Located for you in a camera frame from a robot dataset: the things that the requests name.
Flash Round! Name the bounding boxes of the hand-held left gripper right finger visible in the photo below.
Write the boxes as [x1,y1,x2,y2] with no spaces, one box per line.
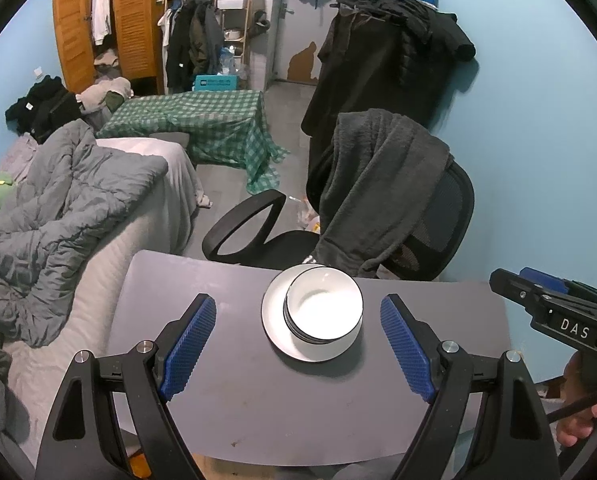
[379,293,561,480]

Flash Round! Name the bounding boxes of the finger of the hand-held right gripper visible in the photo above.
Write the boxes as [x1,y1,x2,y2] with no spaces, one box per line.
[521,266,572,295]
[489,267,547,314]

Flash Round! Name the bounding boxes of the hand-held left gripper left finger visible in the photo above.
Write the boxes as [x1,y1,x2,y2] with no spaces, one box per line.
[33,292,218,480]

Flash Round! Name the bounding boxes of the white bowl black rim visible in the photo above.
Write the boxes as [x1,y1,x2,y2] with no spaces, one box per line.
[282,297,362,359]
[285,267,364,346]
[283,295,329,349]

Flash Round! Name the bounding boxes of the white plate black rim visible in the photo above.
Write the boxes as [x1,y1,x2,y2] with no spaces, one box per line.
[261,264,364,363]

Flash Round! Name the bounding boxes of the person's right hand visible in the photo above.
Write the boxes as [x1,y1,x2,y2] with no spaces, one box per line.
[555,347,597,449]

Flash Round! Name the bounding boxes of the black office chair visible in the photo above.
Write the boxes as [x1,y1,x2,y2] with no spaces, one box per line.
[202,157,475,281]

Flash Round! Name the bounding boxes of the bed with white sheet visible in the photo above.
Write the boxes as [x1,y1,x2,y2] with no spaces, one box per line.
[0,135,202,466]

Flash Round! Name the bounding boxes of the dark grey fleece robe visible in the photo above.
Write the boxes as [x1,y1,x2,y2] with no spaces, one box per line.
[315,108,454,278]

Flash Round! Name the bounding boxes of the grey quilted duvet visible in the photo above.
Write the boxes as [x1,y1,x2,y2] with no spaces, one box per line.
[0,120,169,348]

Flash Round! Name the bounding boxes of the green checked tablecloth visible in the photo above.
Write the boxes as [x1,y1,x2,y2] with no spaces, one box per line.
[96,90,289,196]

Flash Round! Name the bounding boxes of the light purple cloth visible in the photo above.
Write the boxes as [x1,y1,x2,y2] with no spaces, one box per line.
[0,132,39,181]

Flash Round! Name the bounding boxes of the beige clothes pile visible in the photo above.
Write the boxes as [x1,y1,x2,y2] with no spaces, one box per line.
[78,77,134,113]

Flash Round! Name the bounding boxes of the blue plastic crate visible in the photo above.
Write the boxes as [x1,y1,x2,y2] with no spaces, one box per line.
[194,75,239,93]

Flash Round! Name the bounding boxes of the black hanging coat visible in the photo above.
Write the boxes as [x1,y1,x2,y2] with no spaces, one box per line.
[301,0,476,146]

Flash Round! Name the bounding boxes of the black clothes pile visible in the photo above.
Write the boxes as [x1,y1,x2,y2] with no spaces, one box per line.
[4,76,86,143]

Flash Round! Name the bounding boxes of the clear water jug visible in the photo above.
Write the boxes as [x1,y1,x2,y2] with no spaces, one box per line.
[219,46,239,77]

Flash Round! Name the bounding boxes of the dark hanging jackets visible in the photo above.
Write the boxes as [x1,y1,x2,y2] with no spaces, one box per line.
[158,0,226,93]

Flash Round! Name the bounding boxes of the wooden louvred wardrobe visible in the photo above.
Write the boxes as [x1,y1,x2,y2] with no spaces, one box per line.
[52,0,165,93]

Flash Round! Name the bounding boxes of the grey door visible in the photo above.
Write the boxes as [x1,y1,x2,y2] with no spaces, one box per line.
[266,0,381,83]

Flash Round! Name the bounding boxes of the wooden shelf unit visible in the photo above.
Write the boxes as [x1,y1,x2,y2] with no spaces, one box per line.
[216,0,254,78]

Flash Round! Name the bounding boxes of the white hanging shirt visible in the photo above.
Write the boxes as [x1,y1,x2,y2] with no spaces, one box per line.
[91,0,114,46]

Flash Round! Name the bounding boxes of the black cable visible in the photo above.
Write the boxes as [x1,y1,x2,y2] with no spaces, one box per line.
[545,390,597,423]

